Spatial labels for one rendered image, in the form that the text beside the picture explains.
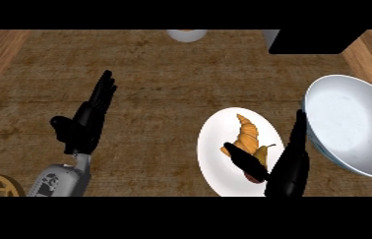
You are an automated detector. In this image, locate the white round cup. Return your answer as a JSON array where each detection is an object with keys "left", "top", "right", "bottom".
[{"left": 166, "top": 29, "right": 210, "bottom": 43}]

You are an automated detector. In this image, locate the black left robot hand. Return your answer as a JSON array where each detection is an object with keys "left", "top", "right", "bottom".
[{"left": 49, "top": 69, "right": 120, "bottom": 155}]

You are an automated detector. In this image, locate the large white bowl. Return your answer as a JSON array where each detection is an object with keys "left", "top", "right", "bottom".
[{"left": 301, "top": 74, "right": 372, "bottom": 178}]

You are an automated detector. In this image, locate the yellow-green pear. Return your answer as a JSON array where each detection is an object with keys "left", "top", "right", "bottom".
[{"left": 244, "top": 143, "right": 278, "bottom": 184}]

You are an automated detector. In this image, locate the brown round wooden object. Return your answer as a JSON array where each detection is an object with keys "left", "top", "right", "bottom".
[{"left": 0, "top": 174, "right": 27, "bottom": 198}]

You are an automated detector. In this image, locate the grey appliance side panel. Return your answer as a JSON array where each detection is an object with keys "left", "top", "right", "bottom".
[{"left": 262, "top": 29, "right": 282, "bottom": 50}]

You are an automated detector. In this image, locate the black box appliance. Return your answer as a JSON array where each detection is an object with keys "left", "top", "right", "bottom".
[{"left": 267, "top": 29, "right": 369, "bottom": 55}]

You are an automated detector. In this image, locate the white oval plate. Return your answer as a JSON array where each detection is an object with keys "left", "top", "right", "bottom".
[{"left": 197, "top": 106, "right": 288, "bottom": 198}]

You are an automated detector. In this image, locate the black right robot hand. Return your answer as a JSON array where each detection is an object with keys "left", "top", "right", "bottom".
[{"left": 223, "top": 109, "right": 312, "bottom": 198}]

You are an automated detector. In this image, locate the golden brown croissant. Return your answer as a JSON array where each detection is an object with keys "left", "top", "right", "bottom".
[{"left": 220, "top": 113, "right": 262, "bottom": 157}]

